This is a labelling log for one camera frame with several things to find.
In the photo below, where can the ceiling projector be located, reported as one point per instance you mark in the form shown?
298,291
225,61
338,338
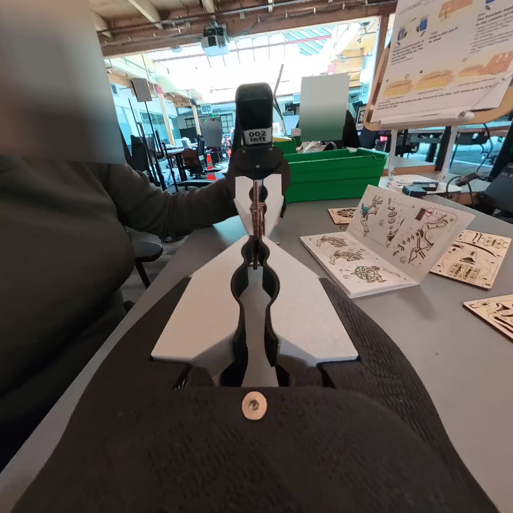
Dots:
214,44

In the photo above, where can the wooden document stand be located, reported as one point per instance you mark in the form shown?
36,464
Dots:
380,68

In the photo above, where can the orange traffic cone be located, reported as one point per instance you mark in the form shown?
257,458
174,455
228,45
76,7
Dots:
211,170

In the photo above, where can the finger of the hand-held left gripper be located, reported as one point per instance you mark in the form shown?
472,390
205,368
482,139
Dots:
274,200
242,196

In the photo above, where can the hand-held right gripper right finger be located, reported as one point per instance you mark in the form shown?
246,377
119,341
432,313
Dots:
308,316

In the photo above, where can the green plastic bin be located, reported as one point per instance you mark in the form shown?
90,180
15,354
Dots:
286,146
332,176

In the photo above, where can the wooden model frame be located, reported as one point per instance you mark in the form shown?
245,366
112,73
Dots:
262,208

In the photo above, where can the wooden spoked wheel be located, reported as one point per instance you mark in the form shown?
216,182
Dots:
255,256

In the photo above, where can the black loudspeaker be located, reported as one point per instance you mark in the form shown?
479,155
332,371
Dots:
141,90

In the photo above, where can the assembly instruction booklet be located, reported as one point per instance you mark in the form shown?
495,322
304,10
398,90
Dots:
376,280

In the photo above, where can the black office chair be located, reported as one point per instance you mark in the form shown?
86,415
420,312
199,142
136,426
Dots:
146,244

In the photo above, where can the small wooden parts sheet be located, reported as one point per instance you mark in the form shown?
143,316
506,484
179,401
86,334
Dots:
340,216

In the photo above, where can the blue and black device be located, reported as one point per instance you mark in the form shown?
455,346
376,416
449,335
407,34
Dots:
421,188

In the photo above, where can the person's torso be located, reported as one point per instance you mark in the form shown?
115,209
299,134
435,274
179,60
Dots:
48,260

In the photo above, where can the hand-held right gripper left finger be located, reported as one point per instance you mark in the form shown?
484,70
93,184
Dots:
200,316

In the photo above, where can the white stand legs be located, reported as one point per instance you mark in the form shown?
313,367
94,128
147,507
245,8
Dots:
392,152

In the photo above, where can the person's left forearm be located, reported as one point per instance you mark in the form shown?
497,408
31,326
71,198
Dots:
172,204

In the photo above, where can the printed instruction sheet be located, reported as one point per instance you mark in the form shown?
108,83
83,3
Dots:
441,40

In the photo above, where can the dark office chair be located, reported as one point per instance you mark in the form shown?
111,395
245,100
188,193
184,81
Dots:
501,192

